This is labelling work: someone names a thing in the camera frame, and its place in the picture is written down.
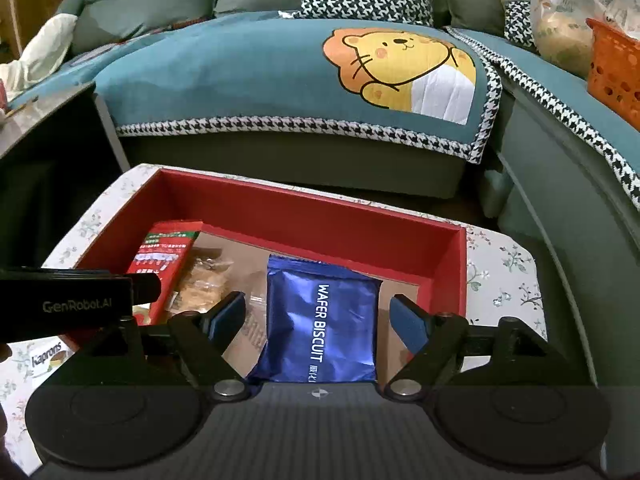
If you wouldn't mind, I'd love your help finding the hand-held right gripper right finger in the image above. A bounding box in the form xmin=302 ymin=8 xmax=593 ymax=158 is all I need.
xmin=381 ymin=294 xmax=593 ymax=401

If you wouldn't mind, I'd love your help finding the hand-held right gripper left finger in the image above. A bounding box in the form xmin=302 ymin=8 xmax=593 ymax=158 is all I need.
xmin=47 ymin=290 xmax=251 ymax=402

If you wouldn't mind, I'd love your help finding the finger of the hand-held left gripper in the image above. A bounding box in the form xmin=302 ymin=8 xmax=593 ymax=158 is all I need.
xmin=131 ymin=274 xmax=164 ymax=307

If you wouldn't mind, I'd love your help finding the red snack packet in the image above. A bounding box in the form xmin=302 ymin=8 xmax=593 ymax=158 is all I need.
xmin=125 ymin=220 xmax=203 ymax=311

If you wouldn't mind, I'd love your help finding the clear brown cookie packet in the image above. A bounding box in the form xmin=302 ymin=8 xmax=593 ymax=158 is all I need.
xmin=167 ymin=246 xmax=238 ymax=313

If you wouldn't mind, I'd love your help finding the white snack packet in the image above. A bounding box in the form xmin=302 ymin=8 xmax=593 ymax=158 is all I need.
xmin=27 ymin=337 xmax=71 ymax=373

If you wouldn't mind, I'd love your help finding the dark blue wafer biscuit packet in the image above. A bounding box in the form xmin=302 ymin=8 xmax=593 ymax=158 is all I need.
xmin=246 ymin=254 xmax=383 ymax=386

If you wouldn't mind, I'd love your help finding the red cardboard box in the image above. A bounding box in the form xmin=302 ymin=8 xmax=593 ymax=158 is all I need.
xmin=62 ymin=167 xmax=468 ymax=376

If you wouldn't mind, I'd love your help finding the green sofa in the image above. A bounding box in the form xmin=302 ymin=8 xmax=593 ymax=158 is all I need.
xmin=50 ymin=0 xmax=640 ymax=461

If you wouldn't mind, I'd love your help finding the dark side table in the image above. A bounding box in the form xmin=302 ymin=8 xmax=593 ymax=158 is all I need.
xmin=0 ymin=80 xmax=131 ymax=271

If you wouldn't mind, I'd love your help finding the blue lion print sofa cover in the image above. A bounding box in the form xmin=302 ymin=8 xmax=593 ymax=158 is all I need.
xmin=10 ymin=7 xmax=503 ymax=166

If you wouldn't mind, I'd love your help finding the white cloth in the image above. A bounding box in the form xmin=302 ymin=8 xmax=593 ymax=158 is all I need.
xmin=15 ymin=12 xmax=78 ymax=86

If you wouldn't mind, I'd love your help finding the blue houndstooth-trimmed sofa cover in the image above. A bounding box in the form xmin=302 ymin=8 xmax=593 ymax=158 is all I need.
xmin=445 ymin=25 xmax=640 ymax=211

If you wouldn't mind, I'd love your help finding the orange plastic basket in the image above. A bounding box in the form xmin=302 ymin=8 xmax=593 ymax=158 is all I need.
xmin=586 ymin=17 xmax=640 ymax=118

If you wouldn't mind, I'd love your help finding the clear plastic bag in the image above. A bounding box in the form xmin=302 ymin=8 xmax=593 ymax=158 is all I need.
xmin=530 ymin=0 xmax=640 ymax=81

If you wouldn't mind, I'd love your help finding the small brown houndstooth pillow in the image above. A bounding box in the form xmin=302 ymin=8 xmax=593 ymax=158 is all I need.
xmin=494 ymin=0 xmax=538 ymax=50

